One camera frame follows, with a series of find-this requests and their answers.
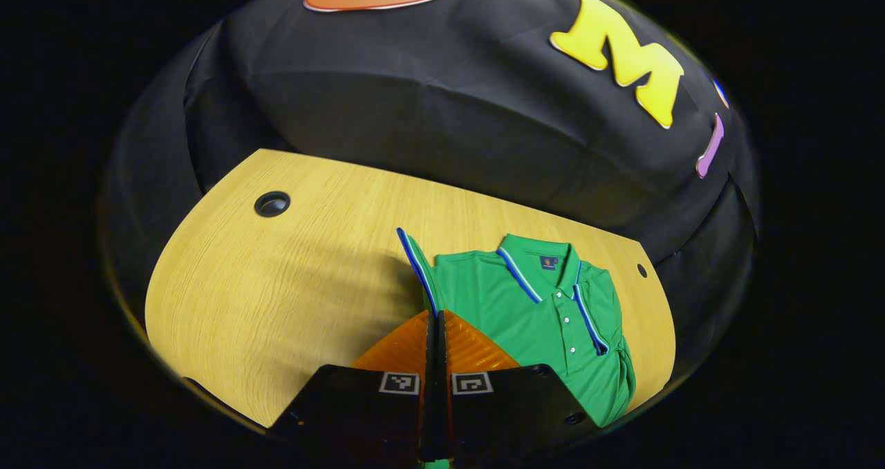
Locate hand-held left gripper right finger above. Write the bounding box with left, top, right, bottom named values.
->
left=437, top=309, right=602, bottom=464

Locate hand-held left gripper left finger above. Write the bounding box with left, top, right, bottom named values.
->
left=266, top=310, right=438, bottom=464

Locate green T-shirt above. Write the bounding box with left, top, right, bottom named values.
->
left=396, top=227, right=637, bottom=469

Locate black backdrop cloth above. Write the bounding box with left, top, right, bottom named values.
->
left=104, top=0, right=761, bottom=359

